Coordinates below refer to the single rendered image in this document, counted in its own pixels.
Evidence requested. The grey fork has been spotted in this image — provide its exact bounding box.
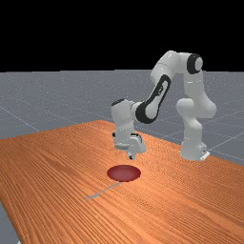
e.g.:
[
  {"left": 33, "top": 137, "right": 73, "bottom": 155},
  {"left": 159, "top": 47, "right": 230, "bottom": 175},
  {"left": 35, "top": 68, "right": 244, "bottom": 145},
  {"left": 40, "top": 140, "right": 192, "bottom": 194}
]
[{"left": 84, "top": 182, "right": 124, "bottom": 200}]

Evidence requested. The red plate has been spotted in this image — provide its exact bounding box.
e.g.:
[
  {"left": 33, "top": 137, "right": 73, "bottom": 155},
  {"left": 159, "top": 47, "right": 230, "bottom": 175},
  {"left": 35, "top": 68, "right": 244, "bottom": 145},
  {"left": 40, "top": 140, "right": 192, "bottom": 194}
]
[{"left": 106, "top": 164, "right": 142, "bottom": 183}]

